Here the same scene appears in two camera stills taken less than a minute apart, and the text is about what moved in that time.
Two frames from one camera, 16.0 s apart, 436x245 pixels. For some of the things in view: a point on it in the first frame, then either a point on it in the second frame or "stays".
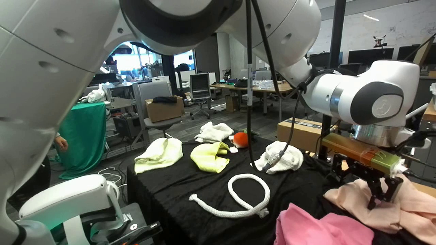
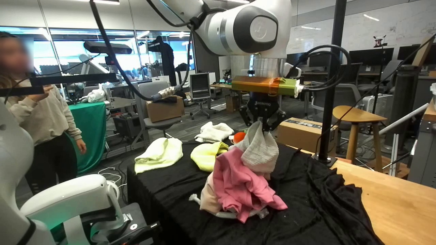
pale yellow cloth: (160, 152) stays
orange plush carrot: (240, 139) stays
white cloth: (210, 131) stays
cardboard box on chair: (165, 110) stays
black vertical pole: (337, 54) stays
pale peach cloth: (409, 210) → (210, 200)
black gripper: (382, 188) → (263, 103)
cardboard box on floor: (307, 133) stays
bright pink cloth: (296, 225) → (242, 188)
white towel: (291, 159) → (259, 148)
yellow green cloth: (206, 155) stays
